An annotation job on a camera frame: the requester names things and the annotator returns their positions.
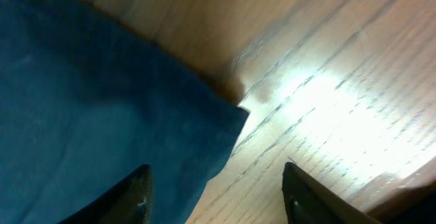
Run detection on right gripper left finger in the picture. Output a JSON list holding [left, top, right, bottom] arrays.
[[60, 165, 153, 224]]

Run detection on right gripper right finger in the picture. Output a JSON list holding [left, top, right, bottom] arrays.
[[282, 162, 378, 224]]

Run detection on navy blue shorts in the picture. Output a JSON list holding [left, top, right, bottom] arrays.
[[1, 0, 249, 223]]

